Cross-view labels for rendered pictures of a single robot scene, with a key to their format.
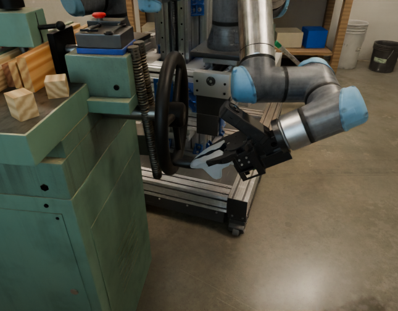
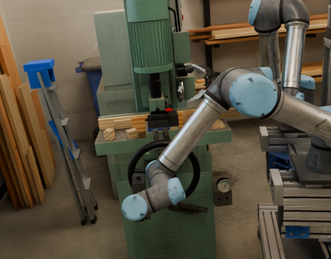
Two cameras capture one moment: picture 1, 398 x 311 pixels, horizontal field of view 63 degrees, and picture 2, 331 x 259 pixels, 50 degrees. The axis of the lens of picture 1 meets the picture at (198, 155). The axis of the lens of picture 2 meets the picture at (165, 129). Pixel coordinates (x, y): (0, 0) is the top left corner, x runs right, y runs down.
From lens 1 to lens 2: 1.35 m
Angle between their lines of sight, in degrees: 72
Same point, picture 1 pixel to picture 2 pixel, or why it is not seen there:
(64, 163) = (115, 163)
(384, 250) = not seen: outside the picture
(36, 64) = (138, 122)
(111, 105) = not seen: hidden behind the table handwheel
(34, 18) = (154, 103)
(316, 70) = (158, 183)
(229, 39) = (311, 158)
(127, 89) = not seen: hidden behind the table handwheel
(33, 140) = (98, 146)
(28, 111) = (107, 137)
